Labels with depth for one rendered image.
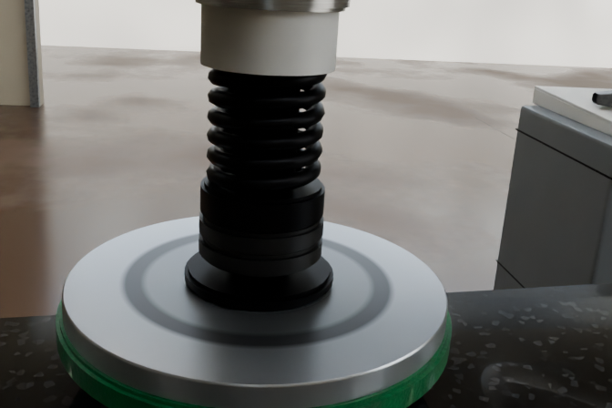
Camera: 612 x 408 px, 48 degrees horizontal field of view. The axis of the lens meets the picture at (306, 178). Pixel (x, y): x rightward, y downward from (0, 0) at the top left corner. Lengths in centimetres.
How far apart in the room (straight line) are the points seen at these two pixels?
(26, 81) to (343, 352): 514
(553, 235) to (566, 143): 20
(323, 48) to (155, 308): 16
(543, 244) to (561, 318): 108
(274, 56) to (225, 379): 15
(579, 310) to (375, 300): 21
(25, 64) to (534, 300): 502
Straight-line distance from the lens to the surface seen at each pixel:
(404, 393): 34
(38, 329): 48
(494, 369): 45
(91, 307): 37
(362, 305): 38
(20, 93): 544
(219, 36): 34
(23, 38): 538
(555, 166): 156
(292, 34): 33
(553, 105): 167
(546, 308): 54
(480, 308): 52
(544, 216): 160
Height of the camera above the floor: 108
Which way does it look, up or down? 17 degrees down
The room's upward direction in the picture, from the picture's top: 4 degrees clockwise
